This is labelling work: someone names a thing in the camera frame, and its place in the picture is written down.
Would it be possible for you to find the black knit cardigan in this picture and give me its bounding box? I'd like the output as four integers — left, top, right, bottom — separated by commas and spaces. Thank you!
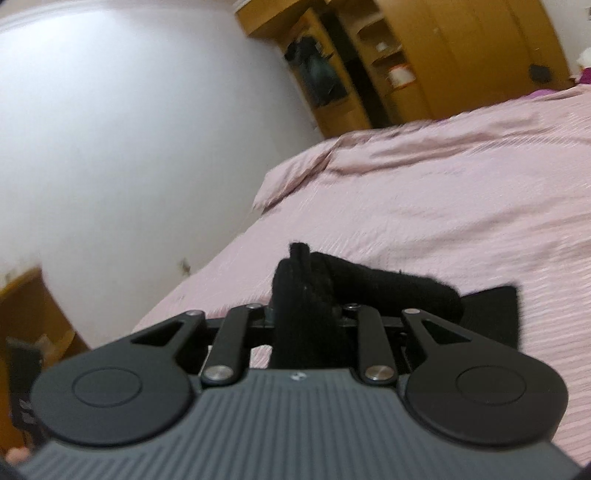
269, 243, 520, 370

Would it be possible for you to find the wooden bedside table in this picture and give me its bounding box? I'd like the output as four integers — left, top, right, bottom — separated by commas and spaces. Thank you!
1, 267, 89, 454

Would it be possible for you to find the dark jacket hanging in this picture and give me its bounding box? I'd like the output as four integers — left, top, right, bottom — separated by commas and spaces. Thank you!
283, 35, 348, 108

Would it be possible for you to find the small black bag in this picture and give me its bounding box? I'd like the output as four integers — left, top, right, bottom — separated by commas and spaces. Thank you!
528, 63, 553, 85

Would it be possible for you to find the pink checked bed cover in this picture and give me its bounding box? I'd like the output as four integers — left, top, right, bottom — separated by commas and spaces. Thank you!
139, 85, 590, 464

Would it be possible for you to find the wooden wardrobe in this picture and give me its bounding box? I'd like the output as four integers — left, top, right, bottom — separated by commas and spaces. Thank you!
235, 1, 572, 137

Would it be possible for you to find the person's left hand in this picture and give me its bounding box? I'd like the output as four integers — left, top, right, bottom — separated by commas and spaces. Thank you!
5, 447, 31, 465

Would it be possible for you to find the white container on shelf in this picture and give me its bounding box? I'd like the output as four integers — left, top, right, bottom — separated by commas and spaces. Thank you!
388, 64, 417, 90

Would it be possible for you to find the purple cloth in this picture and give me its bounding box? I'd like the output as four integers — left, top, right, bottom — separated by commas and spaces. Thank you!
526, 68, 591, 99

